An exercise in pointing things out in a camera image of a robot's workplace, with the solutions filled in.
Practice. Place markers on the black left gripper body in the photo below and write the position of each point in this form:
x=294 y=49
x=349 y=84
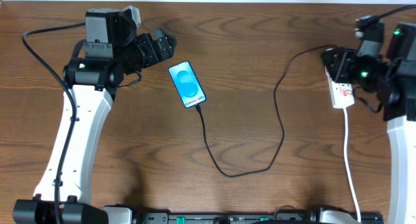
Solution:
x=156 y=48

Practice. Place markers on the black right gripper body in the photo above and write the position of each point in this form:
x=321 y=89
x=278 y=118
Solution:
x=339 y=65

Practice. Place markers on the blue Galaxy smartphone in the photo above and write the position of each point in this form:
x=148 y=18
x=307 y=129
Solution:
x=187 y=84

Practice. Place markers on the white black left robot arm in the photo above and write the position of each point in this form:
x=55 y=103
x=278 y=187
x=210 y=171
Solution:
x=111 y=50

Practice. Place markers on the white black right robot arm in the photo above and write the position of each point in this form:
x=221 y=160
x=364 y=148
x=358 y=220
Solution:
x=393 y=82

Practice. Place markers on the white power strip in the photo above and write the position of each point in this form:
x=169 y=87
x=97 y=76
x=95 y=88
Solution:
x=340 y=93

